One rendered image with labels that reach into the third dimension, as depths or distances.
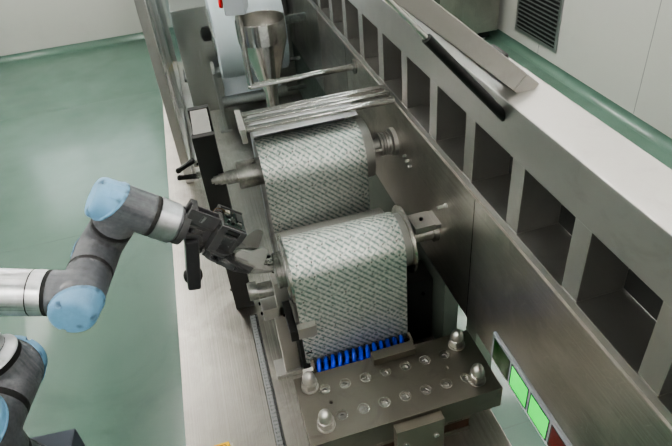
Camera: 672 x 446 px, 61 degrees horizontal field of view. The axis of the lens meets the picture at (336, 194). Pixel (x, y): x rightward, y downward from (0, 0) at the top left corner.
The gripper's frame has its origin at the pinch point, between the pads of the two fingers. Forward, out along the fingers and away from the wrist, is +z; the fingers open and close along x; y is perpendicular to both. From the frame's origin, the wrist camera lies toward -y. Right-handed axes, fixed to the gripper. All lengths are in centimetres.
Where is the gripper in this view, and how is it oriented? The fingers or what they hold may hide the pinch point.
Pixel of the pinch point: (264, 263)
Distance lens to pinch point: 116.6
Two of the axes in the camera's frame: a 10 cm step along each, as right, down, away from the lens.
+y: 5.5, -7.6, -3.3
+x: -2.7, -5.4, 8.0
